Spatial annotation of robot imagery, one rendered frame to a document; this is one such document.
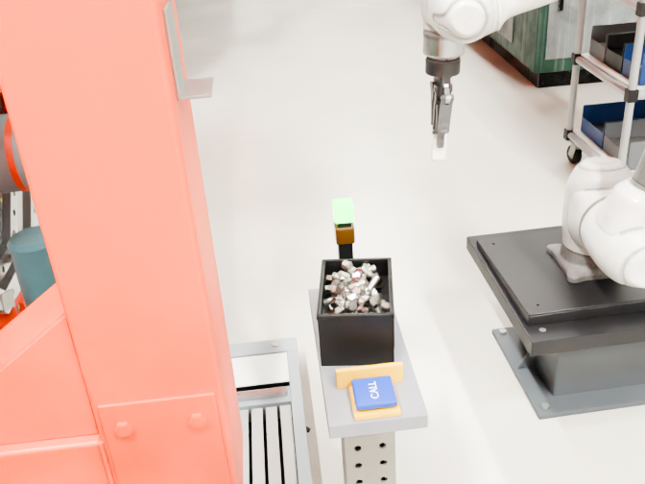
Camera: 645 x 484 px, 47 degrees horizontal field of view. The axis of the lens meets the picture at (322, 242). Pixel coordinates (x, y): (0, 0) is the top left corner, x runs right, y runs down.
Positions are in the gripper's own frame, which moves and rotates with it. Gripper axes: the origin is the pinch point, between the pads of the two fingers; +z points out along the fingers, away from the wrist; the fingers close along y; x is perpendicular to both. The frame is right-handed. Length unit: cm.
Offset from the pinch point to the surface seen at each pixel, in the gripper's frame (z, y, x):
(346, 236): 10.7, -21.8, 23.7
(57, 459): 8, -84, 68
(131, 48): -43, -86, 51
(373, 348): 21, -46, 22
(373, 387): 23, -56, 23
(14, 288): 13, -31, 88
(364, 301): 14.5, -41.1, 22.8
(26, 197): 3, -9, 90
